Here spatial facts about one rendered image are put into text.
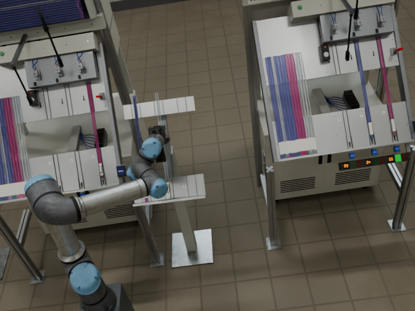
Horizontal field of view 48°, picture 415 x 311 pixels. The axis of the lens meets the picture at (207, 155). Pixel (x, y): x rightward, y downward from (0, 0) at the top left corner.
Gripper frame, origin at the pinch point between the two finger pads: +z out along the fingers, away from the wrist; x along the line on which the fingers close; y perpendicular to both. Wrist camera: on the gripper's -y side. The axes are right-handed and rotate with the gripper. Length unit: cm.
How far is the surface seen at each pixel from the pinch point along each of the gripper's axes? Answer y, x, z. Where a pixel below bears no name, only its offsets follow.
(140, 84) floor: 13, 43, 211
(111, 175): -17.1, 29.0, 7.1
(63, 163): -8, 52, 9
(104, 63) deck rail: 37.2, 24.9, 18.6
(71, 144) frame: -6, 59, 45
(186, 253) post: -81, 3, 45
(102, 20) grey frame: 57, 22, 15
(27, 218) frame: -46, 94, 44
